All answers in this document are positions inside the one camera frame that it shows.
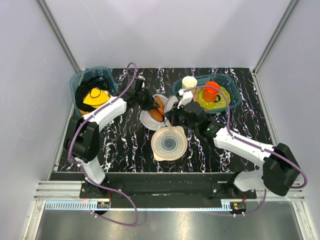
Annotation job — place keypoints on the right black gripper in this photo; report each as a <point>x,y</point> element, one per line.
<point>170,116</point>

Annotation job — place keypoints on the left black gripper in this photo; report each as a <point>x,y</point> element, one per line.
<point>151,102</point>

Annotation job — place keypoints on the white mesh laundry bag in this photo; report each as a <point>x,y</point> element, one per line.
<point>151,124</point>

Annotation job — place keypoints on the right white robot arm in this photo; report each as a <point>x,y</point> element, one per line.
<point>278,168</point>

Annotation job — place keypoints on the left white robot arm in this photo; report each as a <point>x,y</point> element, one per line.
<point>82,138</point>

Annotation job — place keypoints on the peach brown bra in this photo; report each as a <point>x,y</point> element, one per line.
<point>158,114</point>

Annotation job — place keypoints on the pink blue swirl plate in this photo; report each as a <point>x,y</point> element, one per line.
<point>169,143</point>

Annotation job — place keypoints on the cream yellow mug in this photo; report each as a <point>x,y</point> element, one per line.
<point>189,82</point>

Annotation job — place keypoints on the orange cup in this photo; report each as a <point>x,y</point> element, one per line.
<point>211,92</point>

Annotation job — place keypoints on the yellow cloth in bin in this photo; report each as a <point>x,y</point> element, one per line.
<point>94,99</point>

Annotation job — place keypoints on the yellow green plate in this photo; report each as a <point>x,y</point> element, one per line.
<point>212,106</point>

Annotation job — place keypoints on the black cloth in bin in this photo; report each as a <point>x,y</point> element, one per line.
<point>85,87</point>

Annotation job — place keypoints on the right teal plastic bin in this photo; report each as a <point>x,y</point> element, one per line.
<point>226,82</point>

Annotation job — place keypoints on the teal plastic bin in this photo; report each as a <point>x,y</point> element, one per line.
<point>104,77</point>
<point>226,82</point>

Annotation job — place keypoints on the left teal plastic bin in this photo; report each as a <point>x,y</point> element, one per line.
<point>104,77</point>

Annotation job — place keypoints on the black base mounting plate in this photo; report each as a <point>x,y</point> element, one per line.
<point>208,185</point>

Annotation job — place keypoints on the white slotted cable duct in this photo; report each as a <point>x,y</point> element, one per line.
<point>94,205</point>

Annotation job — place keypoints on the left aluminium frame post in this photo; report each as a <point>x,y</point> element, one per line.
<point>58,34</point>

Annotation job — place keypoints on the aluminium frame post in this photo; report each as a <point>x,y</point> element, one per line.
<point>276,34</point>
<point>58,34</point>

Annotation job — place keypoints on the right aluminium frame post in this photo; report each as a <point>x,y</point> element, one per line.
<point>276,34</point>

